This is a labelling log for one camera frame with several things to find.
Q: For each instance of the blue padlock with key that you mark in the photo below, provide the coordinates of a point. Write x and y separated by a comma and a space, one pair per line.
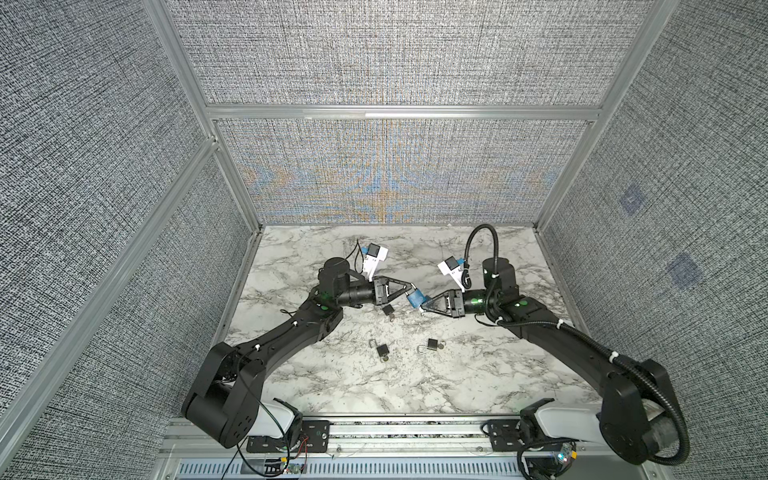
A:
416, 298

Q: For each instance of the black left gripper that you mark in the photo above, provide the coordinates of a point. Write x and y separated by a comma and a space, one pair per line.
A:
380, 291

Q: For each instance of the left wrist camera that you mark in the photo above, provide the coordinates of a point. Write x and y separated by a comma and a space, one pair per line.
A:
373, 255

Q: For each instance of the black padlock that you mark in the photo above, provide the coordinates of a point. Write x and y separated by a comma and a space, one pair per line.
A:
431, 344
382, 350
389, 311

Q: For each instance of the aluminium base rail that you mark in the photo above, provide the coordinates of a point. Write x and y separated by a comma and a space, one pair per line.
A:
392, 435

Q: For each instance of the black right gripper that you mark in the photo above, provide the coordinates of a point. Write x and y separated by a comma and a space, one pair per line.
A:
457, 294

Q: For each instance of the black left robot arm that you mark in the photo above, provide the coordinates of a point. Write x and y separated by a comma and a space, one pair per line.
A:
225, 398

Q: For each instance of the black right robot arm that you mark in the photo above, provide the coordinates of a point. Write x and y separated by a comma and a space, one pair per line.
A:
639, 417

